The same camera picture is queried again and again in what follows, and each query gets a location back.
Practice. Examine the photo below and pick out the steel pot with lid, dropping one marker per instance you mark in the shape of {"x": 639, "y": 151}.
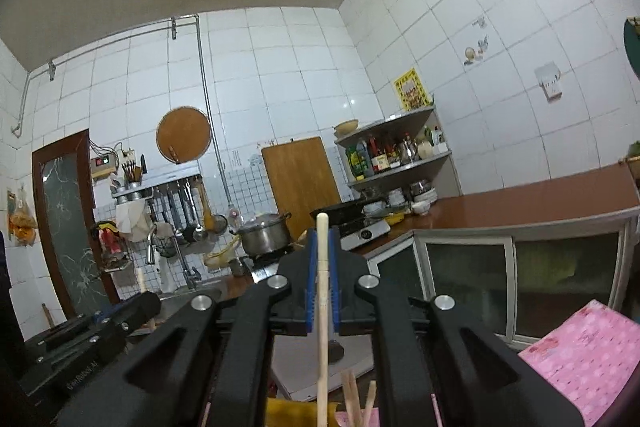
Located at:
{"x": 262, "y": 234}

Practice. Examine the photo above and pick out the white dish soap bottle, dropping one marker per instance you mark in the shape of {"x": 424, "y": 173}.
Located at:
{"x": 166, "y": 274}

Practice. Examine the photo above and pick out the beige bowl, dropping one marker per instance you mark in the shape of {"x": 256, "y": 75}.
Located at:
{"x": 346, "y": 128}

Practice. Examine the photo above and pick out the wall stickers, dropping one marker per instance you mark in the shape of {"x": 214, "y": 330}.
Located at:
{"x": 472, "y": 54}

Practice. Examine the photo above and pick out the pink printed cloth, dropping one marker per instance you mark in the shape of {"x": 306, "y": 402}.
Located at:
{"x": 585, "y": 347}

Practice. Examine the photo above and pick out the yellow wall poster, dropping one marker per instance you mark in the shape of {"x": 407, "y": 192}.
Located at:
{"x": 411, "y": 89}

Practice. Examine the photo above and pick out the kitchen counter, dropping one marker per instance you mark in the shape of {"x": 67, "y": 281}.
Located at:
{"x": 525, "y": 207}

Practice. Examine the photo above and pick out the black wok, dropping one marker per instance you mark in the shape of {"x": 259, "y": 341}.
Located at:
{"x": 345, "y": 209}

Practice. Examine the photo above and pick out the red and yellow bag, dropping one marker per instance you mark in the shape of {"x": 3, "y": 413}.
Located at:
{"x": 110, "y": 242}

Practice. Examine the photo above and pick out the white wall socket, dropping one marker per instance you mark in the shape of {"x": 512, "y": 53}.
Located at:
{"x": 549, "y": 82}

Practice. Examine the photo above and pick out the steel gas stove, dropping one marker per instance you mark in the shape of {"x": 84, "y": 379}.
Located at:
{"x": 367, "y": 234}

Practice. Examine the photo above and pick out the wooden chopstick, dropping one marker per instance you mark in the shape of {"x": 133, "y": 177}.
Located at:
{"x": 347, "y": 399}
{"x": 356, "y": 399}
{"x": 141, "y": 279}
{"x": 370, "y": 402}
{"x": 323, "y": 257}

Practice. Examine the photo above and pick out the rectangular wooden cutting board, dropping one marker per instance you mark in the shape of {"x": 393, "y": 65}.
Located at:
{"x": 300, "y": 182}

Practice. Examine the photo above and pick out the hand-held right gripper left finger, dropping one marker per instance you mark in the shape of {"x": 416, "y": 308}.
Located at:
{"x": 311, "y": 287}

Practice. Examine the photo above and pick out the cutting board with greens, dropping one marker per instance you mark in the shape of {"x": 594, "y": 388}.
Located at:
{"x": 632, "y": 162}

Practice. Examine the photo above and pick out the knife holder with knives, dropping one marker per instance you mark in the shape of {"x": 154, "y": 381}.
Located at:
{"x": 132, "y": 172}

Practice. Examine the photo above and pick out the narrow glass cabinet door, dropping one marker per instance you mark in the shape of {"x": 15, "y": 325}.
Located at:
{"x": 400, "y": 272}

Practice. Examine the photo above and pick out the dark glass door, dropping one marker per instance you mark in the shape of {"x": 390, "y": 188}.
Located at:
{"x": 65, "y": 217}

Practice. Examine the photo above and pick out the metal wall pipe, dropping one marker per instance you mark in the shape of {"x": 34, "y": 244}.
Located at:
{"x": 205, "y": 82}

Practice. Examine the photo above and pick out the stack of white bowls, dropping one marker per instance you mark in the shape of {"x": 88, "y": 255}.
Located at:
{"x": 420, "y": 197}

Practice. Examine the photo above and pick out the row of hanging utensils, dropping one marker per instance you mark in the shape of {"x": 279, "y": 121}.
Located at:
{"x": 187, "y": 217}

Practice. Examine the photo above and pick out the steel pull-out sprayer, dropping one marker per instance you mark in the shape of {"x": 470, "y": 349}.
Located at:
{"x": 152, "y": 244}

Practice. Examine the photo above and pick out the row of condiment bottles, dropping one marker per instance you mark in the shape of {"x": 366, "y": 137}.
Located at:
{"x": 380, "y": 159}

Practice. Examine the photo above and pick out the green round board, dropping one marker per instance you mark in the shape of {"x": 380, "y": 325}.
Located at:
{"x": 632, "y": 52}

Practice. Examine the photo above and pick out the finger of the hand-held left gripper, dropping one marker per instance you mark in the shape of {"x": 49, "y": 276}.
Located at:
{"x": 142, "y": 307}

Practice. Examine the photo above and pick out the steel utensil rack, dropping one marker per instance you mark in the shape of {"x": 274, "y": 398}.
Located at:
{"x": 155, "y": 182}

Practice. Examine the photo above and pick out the steel faucet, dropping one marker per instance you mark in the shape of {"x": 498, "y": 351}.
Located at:
{"x": 191, "y": 274}

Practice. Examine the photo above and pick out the round wooden board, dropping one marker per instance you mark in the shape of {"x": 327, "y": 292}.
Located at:
{"x": 183, "y": 134}

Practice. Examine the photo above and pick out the white hanging cloth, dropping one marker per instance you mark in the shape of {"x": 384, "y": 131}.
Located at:
{"x": 132, "y": 222}

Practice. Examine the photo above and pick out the white cabinet door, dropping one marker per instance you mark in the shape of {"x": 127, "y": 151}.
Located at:
{"x": 300, "y": 367}

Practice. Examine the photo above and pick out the grey corner shelf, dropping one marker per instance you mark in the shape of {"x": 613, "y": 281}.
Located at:
{"x": 400, "y": 172}

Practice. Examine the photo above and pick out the orange hanging bag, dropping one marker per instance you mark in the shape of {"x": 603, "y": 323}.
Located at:
{"x": 21, "y": 219}

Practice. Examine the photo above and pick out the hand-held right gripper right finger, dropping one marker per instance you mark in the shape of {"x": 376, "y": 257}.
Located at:
{"x": 335, "y": 292}

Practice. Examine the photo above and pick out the beige electrical switch box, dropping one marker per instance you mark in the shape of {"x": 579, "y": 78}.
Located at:
{"x": 102, "y": 164}

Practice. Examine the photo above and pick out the yellow utensil holder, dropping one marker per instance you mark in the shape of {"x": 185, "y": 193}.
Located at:
{"x": 290, "y": 414}

